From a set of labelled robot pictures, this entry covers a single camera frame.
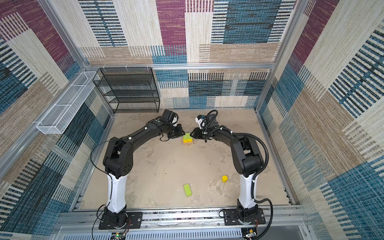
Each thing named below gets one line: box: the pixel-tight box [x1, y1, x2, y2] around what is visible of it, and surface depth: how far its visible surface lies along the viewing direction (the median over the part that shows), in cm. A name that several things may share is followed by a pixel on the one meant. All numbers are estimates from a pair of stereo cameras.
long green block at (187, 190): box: [183, 183, 193, 197], surface depth 84 cm
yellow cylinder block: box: [221, 175, 229, 183], surface depth 86 cm
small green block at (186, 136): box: [183, 133, 190, 140], surface depth 98 cm
